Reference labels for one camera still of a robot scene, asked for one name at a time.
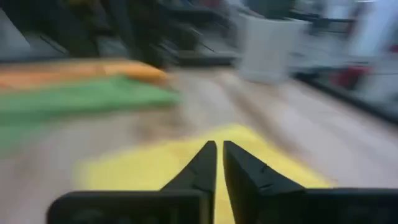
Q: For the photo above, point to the orange microfiber towel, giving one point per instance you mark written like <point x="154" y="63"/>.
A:
<point x="93" y="71"/>

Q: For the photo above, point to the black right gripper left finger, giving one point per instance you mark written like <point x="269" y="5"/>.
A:
<point x="186" y="205"/>

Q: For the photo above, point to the black aluminium table frame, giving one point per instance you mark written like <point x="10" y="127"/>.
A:
<point x="357" y="99"/>

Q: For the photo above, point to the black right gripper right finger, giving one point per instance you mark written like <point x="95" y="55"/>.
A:
<point x="264" y="202"/>

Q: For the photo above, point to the green microfiber towel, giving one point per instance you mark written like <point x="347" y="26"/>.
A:
<point x="77" y="99"/>

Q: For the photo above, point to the white hexagonal plant pot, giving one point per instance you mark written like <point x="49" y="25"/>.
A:
<point x="267" y="46"/>

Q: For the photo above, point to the yellow microfiber towel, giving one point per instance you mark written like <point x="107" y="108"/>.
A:
<point x="140" y="168"/>

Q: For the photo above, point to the red tool cabinet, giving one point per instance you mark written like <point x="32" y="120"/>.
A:
<point x="351" y="76"/>

